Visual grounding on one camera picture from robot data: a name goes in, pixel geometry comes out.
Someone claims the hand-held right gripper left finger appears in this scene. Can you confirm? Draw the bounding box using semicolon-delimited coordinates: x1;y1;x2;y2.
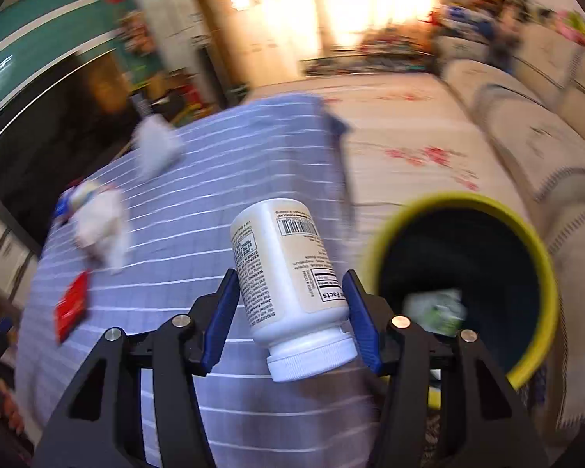
32;268;242;468

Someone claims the white pill bottle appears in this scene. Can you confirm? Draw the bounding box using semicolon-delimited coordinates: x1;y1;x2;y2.
230;198;359;383

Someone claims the white foam fruit net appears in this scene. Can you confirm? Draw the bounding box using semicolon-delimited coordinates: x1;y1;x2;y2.
131;114;183;181

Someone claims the large curved television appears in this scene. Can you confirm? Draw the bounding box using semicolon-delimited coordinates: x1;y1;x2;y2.
0;51;142;215

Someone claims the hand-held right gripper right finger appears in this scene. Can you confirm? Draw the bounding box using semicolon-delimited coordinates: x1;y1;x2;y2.
341;269;549;468

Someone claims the white tissue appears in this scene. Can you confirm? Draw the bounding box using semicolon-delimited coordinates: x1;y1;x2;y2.
71;188;132;274

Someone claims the white standing air conditioner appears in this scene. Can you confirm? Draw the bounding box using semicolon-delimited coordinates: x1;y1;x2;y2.
139;0;215;79

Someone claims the beige sofa with deer covers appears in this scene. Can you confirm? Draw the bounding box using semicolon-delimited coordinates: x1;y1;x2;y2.
434;24;585;449

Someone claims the blue tissue pack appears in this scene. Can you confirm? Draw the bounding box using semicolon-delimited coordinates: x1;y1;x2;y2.
53;189;76;227

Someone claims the red packet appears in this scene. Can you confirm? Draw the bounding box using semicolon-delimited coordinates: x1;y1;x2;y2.
53;270;91;344

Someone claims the green and white drink container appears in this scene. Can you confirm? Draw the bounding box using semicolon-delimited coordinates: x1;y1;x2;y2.
402;289;469;337

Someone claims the white drawer cabinet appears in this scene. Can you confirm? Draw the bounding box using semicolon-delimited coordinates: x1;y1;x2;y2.
0;190;40;303

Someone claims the hanging flower ornament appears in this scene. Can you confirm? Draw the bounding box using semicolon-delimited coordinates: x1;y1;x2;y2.
119;10;152;54

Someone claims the cream embroidered curtain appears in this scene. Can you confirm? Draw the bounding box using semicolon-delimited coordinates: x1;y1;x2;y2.
214;0;444;79

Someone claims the cluttered glass coffee table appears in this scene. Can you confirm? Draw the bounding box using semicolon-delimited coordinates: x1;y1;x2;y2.
300;34;437;76

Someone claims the person's left hand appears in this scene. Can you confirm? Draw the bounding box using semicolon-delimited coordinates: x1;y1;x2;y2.
0;378;27;434

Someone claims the black bin with yellow rim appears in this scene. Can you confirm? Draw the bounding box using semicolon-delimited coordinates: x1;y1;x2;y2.
358;192;561;410

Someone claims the row of plush toys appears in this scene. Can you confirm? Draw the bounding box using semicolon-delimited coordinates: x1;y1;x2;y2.
551;7;585;54

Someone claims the floral bed sheet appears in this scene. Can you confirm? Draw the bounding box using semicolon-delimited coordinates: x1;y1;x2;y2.
239;73;532;235

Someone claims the blue checkered tablecloth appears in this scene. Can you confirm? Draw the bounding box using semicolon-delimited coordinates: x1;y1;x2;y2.
14;95;395;468

